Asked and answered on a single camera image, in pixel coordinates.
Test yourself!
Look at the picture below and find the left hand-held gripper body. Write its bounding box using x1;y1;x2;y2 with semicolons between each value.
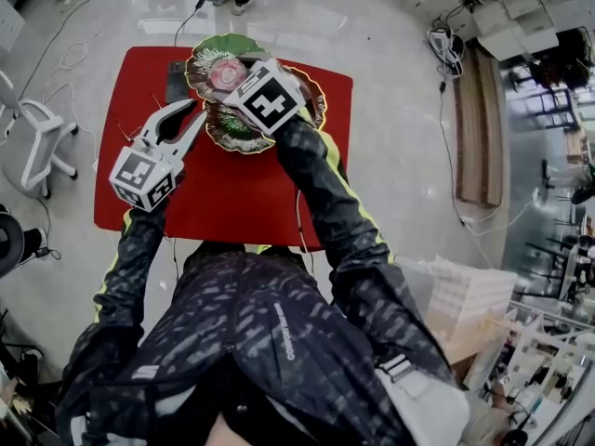
109;136;186;213

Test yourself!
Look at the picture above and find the round pink container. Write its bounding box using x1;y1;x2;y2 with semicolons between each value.
211;59;246;90

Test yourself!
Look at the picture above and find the grey backpack strap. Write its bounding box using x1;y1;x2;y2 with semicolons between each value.
374;353;470;446

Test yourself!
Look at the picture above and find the brown wooden floor board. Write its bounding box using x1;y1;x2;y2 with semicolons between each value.
453;46;507;211

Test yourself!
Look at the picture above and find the person's left forearm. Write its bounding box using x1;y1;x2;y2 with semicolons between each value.
92;204;168;329

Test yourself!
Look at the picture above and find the black smartphone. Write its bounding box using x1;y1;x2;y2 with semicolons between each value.
165;60;192;104

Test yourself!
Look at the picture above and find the person's right forearm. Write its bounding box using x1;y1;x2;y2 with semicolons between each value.
276;121;396;287

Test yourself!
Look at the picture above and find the person's dark patterned jacket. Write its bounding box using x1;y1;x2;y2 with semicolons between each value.
55;248;470;446

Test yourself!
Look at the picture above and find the white office chair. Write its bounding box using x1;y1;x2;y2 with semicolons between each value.
0;70;79;200

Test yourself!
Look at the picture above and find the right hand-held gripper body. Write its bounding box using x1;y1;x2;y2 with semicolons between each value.
222;58;316;137

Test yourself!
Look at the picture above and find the white patterned carton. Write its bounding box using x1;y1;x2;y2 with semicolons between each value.
394;253;520;380

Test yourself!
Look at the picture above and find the black floor cable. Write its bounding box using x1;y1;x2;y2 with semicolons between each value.
174;0;206;48

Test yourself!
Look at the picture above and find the brown-rimmed leaf plate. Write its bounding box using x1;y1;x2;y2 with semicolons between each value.
184;33;328;154

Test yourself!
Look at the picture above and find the white power strip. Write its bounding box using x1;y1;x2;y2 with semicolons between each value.
427;28;466;78

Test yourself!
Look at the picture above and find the white shelf rack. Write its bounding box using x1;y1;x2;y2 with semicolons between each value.
469;295;595;436

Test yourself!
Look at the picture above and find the red tablecloth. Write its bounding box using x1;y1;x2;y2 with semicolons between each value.
92;46;354;253

